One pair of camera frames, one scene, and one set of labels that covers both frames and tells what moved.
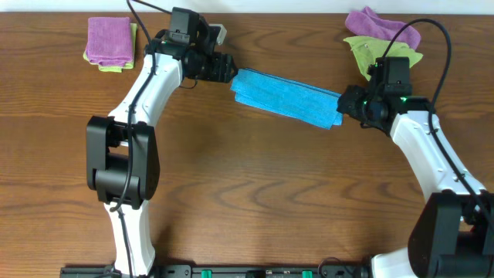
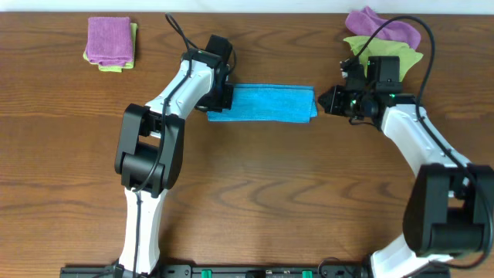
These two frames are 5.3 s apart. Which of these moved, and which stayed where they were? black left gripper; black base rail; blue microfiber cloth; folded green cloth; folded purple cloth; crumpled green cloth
Moved: blue microfiber cloth; black left gripper
Stayed: folded green cloth; crumpled green cloth; black base rail; folded purple cloth
